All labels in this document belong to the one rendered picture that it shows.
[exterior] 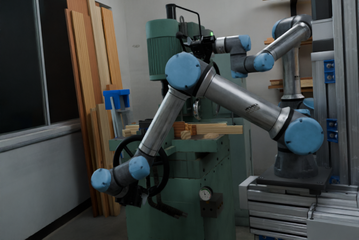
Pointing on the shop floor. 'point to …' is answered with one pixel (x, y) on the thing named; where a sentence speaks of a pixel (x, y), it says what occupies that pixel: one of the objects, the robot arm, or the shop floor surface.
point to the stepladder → (120, 100)
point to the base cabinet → (219, 226)
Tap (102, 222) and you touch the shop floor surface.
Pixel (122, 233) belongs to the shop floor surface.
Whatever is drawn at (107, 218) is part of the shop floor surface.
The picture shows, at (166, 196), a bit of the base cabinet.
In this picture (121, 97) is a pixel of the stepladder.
